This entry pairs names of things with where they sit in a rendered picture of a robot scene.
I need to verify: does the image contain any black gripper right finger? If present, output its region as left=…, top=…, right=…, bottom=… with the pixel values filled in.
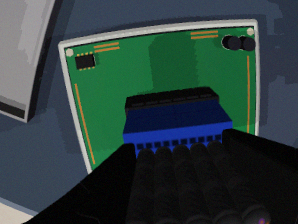
left=221, top=128, right=298, bottom=224

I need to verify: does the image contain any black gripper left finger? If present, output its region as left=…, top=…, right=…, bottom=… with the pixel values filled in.
left=23, top=143, right=137, bottom=224

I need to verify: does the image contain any dark blue-grey work mat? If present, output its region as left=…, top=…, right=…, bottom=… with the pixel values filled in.
left=0, top=0, right=298, bottom=216

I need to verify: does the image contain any green circuit board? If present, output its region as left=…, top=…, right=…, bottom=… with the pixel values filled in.
left=64, top=27, right=255, bottom=171

